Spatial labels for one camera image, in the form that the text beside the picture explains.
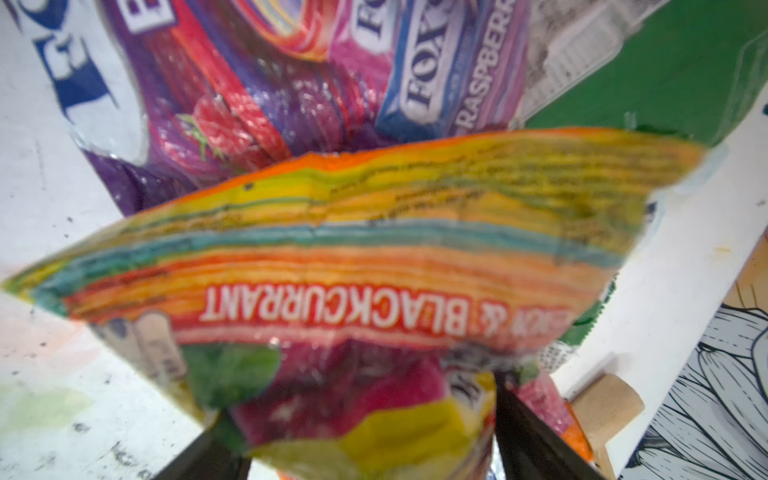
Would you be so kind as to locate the yellow red Fox's packet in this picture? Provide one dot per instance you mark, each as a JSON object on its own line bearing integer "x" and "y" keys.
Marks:
{"x": 344, "y": 316}

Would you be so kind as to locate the wooden mallet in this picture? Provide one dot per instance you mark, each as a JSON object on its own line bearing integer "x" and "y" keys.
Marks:
{"x": 603, "y": 409}

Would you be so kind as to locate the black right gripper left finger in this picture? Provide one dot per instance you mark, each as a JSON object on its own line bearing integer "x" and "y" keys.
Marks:
{"x": 205, "y": 459}

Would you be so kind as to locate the purple Fox's berries packet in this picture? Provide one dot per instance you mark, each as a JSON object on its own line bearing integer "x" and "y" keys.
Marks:
{"x": 230, "y": 87}

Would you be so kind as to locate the orange snack packet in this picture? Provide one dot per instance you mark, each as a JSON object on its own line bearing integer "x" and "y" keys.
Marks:
{"x": 575, "y": 438}

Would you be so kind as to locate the green Fox's candy packet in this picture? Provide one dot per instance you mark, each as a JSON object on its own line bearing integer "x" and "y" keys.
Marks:
{"x": 689, "y": 67}

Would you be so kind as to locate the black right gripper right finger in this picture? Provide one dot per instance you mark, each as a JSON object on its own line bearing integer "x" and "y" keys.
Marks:
{"x": 530, "y": 449}

